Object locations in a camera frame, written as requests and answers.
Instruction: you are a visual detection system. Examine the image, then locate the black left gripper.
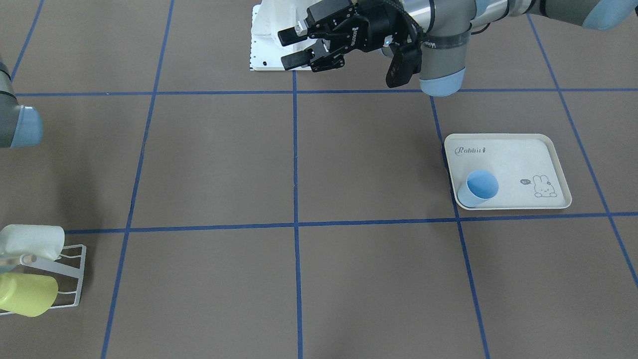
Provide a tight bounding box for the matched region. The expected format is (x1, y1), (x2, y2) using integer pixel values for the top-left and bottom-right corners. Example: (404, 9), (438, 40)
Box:
(277, 0), (414, 71)

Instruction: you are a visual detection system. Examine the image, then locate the white plastic cup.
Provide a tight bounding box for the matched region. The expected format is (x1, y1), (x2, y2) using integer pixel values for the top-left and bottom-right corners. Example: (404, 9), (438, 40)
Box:
(0, 224), (65, 261)

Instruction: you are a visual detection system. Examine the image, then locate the yellow plastic cup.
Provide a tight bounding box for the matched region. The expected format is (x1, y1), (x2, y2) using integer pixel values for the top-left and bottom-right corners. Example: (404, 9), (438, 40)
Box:
(0, 272), (58, 317)

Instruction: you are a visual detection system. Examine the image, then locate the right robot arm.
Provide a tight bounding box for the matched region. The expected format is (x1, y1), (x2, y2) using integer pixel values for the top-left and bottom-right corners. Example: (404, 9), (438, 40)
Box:
(0, 61), (43, 149)

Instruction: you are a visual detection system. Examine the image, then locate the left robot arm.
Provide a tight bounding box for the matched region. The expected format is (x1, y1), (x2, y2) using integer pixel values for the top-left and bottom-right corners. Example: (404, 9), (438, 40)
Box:
(277, 0), (637, 97)

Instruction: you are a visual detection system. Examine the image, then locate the cream plastic tray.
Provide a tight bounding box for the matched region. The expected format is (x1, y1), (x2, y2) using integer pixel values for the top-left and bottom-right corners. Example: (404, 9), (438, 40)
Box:
(444, 133), (572, 210)

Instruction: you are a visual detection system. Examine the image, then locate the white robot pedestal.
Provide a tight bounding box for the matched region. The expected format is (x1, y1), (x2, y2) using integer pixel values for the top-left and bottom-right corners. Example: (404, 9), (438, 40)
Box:
(249, 0), (317, 71)

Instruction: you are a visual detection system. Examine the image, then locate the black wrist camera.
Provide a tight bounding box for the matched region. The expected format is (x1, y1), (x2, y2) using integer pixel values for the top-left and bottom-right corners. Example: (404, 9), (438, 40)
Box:
(385, 43), (422, 88)

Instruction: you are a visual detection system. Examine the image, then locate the white wire cup rack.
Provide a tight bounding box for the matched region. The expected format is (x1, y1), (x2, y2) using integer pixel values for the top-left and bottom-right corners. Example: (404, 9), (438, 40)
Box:
(0, 244), (87, 318)

